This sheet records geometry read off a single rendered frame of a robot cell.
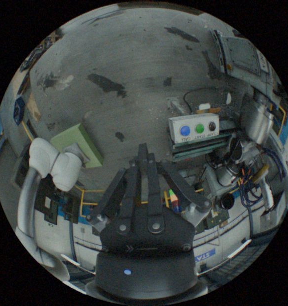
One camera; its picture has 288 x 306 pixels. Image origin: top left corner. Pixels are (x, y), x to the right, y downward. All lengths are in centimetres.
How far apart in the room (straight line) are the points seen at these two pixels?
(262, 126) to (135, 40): 67
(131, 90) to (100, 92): 15
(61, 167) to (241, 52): 104
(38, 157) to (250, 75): 104
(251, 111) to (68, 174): 97
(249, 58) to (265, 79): 10
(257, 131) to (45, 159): 105
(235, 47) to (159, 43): 37
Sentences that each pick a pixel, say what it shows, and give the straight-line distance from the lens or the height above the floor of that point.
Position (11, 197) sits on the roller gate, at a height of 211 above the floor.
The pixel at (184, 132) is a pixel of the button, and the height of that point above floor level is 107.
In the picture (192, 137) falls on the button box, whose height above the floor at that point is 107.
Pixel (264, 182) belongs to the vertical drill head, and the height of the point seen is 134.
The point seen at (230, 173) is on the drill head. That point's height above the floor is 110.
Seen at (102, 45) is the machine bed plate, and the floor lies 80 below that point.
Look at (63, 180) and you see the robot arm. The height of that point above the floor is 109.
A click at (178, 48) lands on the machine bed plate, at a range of 54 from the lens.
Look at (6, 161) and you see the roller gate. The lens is 622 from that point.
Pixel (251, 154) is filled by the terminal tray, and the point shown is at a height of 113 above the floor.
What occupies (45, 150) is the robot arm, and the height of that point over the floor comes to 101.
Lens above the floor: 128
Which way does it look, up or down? 42 degrees down
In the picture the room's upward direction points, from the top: 173 degrees clockwise
